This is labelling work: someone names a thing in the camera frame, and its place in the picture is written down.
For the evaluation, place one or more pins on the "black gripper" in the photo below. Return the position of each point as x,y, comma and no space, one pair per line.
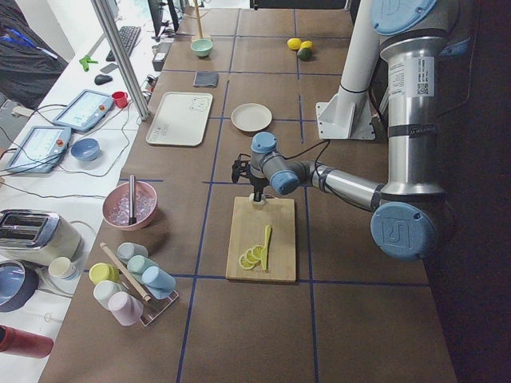
258,183

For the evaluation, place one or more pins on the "cream round plate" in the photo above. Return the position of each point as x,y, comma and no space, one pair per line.
251,117

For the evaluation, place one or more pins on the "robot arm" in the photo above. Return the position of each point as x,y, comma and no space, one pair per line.
410,216

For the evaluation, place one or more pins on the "white bear tray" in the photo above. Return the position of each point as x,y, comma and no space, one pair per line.
180,119

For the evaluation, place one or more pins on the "wooden cutting board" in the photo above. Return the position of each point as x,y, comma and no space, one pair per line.
247,238

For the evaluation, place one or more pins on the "yellow plastic knife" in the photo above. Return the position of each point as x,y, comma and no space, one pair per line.
265,249

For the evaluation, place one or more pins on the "grey folded cloth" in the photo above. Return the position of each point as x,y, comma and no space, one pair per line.
205,79

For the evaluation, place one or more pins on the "light blue cup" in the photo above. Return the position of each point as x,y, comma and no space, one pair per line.
159,282

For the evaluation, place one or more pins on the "mint cup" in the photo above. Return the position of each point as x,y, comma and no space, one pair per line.
138,264

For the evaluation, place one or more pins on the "pink bowl with ice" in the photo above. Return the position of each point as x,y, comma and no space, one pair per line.
122,212

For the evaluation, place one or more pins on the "grey blue cup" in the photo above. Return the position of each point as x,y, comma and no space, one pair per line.
128,250

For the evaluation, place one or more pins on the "yellow lemon upper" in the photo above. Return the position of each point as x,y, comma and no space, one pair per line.
294,43

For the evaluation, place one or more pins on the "yellow lemon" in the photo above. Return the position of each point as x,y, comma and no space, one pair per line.
306,44
294,43

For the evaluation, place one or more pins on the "mint green bowl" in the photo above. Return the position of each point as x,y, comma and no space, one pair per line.
201,47

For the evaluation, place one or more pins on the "yellow lemon lower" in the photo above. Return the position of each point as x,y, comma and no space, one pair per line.
306,44

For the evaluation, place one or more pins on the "clear acrylic cup rack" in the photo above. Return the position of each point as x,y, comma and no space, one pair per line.
152,307

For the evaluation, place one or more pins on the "black box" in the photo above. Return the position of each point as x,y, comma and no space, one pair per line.
160,54

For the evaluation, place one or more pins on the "red cup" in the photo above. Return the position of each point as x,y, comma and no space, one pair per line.
120,99

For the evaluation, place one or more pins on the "wooden mug stand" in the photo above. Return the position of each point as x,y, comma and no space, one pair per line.
197,16

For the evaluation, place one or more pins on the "pink cup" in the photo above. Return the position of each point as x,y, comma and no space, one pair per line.
125,308

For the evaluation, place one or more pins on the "blue bowl on desk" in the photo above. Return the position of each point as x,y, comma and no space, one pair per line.
87,149

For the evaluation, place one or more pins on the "yellow cup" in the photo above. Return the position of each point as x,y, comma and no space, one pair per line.
100,272

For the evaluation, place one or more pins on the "white cup on rack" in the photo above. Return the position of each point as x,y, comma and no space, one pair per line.
104,290

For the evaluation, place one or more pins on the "teach pendant far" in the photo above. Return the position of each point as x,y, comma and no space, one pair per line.
84,111

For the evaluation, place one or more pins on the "teach pendant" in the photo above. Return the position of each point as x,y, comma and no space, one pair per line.
84,111
41,150

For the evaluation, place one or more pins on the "black computer mouse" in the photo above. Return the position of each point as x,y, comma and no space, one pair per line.
102,79

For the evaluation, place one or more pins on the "black keyboard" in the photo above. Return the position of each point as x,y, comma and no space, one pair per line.
129,36

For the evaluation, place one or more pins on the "cream paper cup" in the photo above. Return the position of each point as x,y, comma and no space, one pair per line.
63,268

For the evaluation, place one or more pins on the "green clamp tool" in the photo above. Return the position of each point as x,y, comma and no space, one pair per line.
86,61

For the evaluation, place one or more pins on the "teach pendant near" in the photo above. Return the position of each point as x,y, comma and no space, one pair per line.
41,150

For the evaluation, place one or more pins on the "white metal toaster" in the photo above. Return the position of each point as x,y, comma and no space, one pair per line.
37,236

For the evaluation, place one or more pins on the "dark blue bowl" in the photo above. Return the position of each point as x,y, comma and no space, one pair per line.
18,285

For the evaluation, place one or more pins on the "person in black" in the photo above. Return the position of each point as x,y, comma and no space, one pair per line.
29,67

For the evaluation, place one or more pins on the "red bottle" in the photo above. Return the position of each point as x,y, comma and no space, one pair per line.
26,344

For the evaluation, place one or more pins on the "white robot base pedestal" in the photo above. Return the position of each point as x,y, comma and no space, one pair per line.
348,115

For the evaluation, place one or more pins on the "metal black handled scoop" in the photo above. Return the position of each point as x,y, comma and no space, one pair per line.
132,200

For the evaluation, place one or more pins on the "aluminium frame post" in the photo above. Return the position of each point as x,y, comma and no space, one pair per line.
105,18

